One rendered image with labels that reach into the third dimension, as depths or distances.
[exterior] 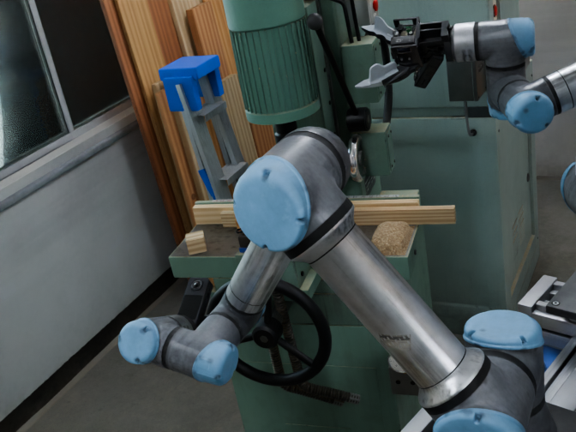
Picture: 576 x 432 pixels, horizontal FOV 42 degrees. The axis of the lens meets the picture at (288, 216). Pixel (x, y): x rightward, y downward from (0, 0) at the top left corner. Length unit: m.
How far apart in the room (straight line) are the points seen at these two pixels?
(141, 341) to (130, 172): 2.13
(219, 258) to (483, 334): 0.85
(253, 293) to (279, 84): 0.57
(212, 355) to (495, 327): 0.45
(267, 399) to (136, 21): 1.74
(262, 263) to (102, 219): 2.05
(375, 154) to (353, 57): 0.25
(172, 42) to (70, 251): 1.02
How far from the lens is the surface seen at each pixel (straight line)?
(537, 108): 1.43
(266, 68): 1.69
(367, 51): 1.89
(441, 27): 1.55
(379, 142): 1.94
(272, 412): 2.08
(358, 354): 1.88
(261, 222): 1.00
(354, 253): 1.02
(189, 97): 2.65
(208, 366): 1.27
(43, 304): 3.06
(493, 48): 1.54
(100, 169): 3.24
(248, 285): 1.29
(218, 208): 1.99
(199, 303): 1.47
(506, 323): 1.21
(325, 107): 1.89
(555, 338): 1.76
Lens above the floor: 1.73
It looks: 25 degrees down
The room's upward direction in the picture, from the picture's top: 11 degrees counter-clockwise
